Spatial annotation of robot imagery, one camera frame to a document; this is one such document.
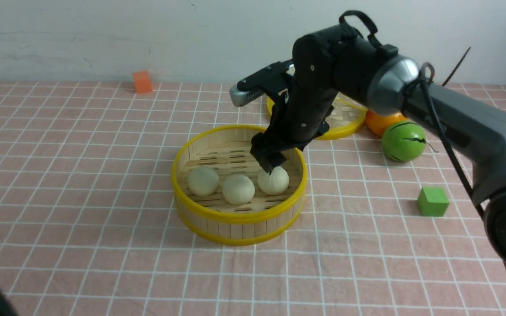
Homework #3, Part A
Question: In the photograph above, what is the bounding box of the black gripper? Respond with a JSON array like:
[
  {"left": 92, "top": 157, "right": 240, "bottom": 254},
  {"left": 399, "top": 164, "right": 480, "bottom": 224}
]
[{"left": 251, "top": 84, "right": 338, "bottom": 174}]

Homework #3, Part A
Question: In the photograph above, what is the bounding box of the white bun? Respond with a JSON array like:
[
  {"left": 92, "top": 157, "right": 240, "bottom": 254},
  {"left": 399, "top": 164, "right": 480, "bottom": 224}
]
[
  {"left": 221, "top": 174, "right": 256, "bottom": 205},
  {"left": 257, "top": 166, "right": 289, "bottom": 196},
  {"left": 187, "top": 166, "right": 219, "bottom": 197}
]

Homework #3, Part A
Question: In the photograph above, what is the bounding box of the white bun front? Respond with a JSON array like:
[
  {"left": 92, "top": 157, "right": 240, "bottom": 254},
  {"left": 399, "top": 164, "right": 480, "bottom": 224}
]
[{"left": 221, "top": 174, "right": 256, "bottom": 205}]

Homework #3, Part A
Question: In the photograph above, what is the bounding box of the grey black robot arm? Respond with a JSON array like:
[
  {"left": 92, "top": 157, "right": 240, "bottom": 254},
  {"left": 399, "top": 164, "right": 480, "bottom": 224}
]
[{"left": 251, "top": 25, "right": 506, "bottom": 263}]

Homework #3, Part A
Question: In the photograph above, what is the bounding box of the bamboo steamer tray yellow rim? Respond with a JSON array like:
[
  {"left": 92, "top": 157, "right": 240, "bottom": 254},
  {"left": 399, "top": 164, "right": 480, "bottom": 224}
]
[{"left": 171, "top": 125, "right": 308, "bottom": 246}]

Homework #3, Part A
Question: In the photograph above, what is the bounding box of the bamboo steamer lid yellow rim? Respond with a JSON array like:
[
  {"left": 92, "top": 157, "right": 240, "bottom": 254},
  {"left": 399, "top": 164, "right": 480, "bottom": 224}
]
[{"left": 266, "top": 92, "right": 368, "bottom": 141}]

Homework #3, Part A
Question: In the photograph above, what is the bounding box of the orange toy pear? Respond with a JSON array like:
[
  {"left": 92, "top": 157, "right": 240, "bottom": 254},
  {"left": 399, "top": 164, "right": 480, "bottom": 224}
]
[{"left": 364, "top": 110, "right": 408, "bottom": 138}]

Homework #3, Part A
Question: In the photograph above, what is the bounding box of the green toy watermelon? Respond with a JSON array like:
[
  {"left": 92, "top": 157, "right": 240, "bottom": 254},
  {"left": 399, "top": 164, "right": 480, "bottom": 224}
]
[{"left": 381, "top": 121, "right": 438, "bottom": 163}]

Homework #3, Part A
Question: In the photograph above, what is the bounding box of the orange foam cube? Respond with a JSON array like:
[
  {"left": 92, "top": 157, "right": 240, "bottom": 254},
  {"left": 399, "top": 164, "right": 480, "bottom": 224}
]
[{"left": 132, "top": 71, "right": 153, "bottom": 94}]

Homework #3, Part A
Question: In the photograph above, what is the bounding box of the green foam cube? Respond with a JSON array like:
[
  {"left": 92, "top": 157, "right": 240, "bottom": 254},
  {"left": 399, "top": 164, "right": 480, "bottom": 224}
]
[{"left": 416, "top": 186, "right": 450, "bottom": 217}]

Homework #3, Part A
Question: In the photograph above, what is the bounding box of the pink checkered tablecloth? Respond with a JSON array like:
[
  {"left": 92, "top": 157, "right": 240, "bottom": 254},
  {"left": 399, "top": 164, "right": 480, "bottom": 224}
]
[{"left": 0, "top": 82, "right": 506, "bottom": 316}]

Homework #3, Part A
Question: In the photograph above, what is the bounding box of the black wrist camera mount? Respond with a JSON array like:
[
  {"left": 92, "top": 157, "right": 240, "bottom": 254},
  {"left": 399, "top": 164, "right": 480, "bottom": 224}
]
[{"left": 229, "top": 59, "right": 294, "bottom": 107}]

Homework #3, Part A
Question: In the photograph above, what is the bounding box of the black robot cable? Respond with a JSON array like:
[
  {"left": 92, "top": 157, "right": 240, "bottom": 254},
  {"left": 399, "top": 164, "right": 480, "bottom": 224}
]
[{"left": 339, "top": 11, "right": 506, "bottom": 316}]

